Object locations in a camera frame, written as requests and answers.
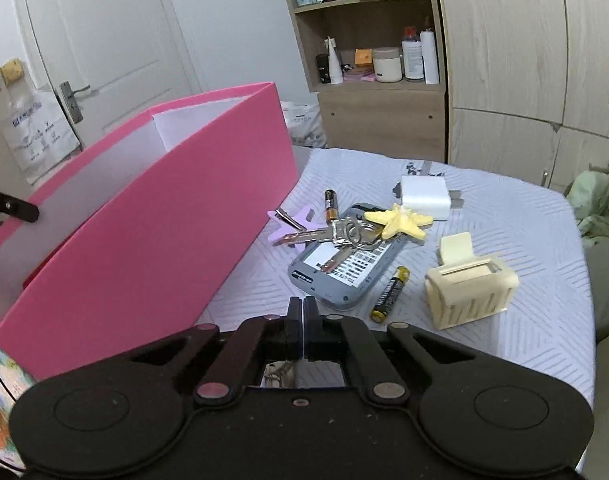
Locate tall white bottle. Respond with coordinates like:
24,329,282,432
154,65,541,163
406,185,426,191
420,30,439,86

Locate bunch of metal keys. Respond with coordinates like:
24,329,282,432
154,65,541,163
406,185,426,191
273,215,385,251

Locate cream plastic toy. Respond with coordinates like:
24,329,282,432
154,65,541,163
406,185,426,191
424,232,520,331

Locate black yellow battery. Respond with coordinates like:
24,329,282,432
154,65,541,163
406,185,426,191
369,266,411,324

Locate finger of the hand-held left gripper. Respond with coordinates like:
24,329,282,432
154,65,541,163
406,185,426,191
0,186,40,223

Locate pink cardboard box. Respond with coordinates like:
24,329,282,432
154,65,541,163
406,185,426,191
0,81,300,381

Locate purple star hair clip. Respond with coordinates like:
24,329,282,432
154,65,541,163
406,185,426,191
267,206,317,251

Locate white bottle with red cap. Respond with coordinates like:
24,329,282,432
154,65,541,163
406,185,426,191
401,26,425,81

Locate white patterned tablecloth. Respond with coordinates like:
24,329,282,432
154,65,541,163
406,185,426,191
199,147,597,406

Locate grey handheld device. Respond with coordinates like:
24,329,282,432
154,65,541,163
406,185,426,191
288,202,407,311

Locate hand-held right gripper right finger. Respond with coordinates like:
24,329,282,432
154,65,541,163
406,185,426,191
303,296,477,406

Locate metal door handle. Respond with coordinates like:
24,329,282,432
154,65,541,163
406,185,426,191
58,80,92,124

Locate light wood wardrobe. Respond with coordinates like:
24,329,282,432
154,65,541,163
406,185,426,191
429,0,609,196

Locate white printed plastic bag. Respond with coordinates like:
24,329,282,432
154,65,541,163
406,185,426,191
0,75,82,186

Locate yellow wall hook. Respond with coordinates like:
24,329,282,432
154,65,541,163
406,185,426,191
0,59,25,83

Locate white squeeze tube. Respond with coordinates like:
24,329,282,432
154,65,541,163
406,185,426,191
324,36,344,86

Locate yellow starfish ornament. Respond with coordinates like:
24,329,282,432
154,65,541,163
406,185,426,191
364,203,434,241

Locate wooden shelf unit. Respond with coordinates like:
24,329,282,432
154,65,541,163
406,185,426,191
274,0,447,163

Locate white charger plug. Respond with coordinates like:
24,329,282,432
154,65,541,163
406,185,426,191
394,175,465,222

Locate white round jar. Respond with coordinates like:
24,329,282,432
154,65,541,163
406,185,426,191
372,47,403,83

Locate white door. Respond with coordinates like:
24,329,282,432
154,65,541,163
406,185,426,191
14,0,205,126

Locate white tissue pack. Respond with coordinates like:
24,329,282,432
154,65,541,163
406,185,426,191
280,101,330,150

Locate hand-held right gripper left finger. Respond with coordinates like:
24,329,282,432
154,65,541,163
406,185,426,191
117,296,304,406

